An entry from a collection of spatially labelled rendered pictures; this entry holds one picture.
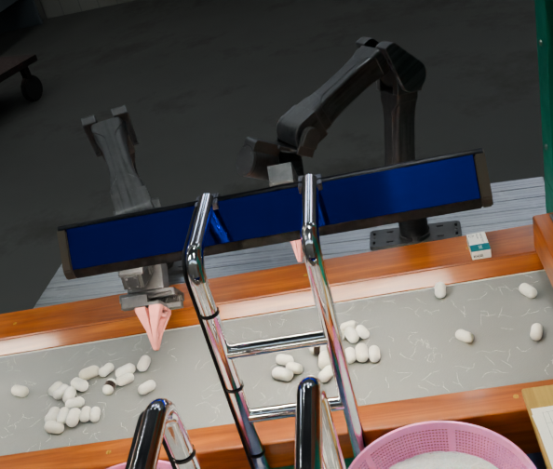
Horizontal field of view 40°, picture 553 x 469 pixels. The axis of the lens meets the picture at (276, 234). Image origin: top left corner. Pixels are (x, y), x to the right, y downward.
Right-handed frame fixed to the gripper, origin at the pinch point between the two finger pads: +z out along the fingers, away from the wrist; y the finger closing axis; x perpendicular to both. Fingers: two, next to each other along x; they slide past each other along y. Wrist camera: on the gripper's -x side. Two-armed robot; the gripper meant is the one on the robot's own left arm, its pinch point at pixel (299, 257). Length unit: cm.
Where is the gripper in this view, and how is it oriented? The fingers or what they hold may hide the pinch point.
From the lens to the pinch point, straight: 139.3
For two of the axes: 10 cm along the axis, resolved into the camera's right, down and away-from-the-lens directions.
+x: 2.0, 3.0, 9.3
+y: 9.7, -1.7, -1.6
